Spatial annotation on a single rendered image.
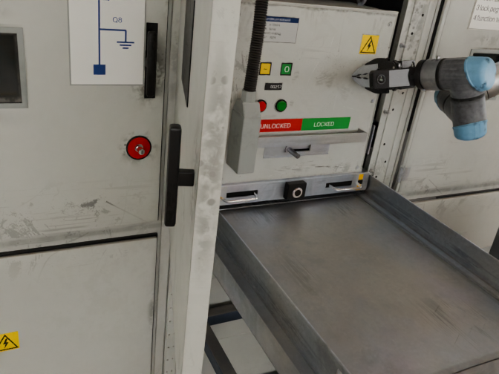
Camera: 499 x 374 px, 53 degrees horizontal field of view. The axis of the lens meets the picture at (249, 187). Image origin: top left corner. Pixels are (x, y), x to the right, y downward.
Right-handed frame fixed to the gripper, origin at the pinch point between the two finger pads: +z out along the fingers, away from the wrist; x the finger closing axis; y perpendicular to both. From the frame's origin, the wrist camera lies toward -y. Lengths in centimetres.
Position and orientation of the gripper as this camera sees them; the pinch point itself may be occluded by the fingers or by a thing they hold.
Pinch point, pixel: (354, 76)
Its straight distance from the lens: 141.2
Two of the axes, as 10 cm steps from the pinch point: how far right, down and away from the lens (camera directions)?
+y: 7.5, -2.0, 6.3
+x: -0.5, -9.7, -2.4
